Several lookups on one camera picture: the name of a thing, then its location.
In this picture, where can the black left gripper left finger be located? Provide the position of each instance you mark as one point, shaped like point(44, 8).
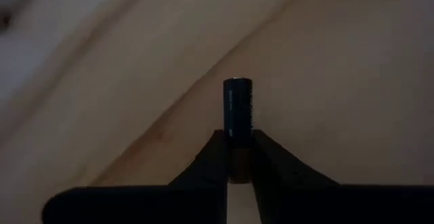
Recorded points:
point(190, 203)

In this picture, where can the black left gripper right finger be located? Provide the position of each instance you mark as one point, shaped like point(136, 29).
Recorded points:
point(305, 203)

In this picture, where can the black copper-top battery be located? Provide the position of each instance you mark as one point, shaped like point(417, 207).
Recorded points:
point(237, 108)

